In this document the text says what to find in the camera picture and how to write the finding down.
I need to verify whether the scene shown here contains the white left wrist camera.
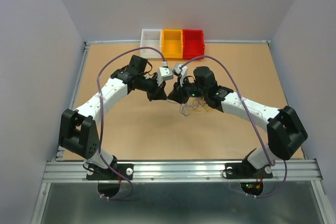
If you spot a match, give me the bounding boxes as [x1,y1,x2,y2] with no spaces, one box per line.
[156,61,174,84]

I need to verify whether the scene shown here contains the aluminium front rail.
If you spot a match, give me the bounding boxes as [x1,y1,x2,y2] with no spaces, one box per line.
[42,159,323,184]

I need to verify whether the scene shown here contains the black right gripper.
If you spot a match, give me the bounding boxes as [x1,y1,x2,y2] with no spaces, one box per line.
[166,76,207,104]

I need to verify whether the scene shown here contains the white plastic bin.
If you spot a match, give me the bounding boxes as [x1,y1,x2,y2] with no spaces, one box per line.
[140,29,162,59]

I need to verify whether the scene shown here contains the purple cable tangle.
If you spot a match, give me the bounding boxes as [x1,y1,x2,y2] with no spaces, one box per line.
[178,97,208,117]

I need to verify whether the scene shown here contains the yellow plastic bin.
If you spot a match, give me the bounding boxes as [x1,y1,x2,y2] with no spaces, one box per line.
[162,29,183,59]

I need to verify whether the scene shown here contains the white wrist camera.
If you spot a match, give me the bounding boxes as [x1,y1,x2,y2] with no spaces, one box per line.
[173,63,187,80]
[156,61,174,84]

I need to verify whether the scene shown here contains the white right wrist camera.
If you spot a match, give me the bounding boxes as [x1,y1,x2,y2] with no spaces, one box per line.
[173,63,187,80]

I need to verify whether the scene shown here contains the red plastic bin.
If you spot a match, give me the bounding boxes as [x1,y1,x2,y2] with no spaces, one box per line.
[182,29,205,60]

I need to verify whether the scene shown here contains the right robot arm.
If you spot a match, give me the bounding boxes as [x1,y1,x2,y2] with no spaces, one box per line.
[168,64,308,177]

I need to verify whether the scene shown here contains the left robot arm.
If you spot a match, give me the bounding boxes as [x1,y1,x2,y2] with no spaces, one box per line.
[58,55,173,179]

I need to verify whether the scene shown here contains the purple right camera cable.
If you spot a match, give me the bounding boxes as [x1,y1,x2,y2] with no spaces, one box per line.
[181,55,287,199]

